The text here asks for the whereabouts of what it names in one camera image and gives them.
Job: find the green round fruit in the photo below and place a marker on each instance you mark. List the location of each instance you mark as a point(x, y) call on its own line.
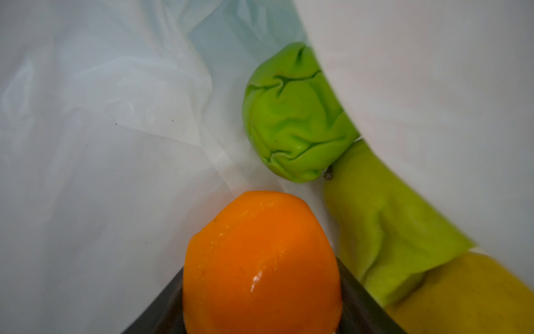
point(292, 117)

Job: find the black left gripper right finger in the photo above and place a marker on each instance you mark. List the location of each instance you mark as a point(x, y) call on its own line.
point(361, 314)

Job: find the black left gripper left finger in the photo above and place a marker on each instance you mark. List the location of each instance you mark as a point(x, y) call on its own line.
point(165, 314)

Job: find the translucent white plastic bag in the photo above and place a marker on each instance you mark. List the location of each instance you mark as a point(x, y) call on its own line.
point(121, 133)

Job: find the yellow fruit in bag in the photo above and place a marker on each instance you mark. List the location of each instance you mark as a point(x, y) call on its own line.
point(471, 294)

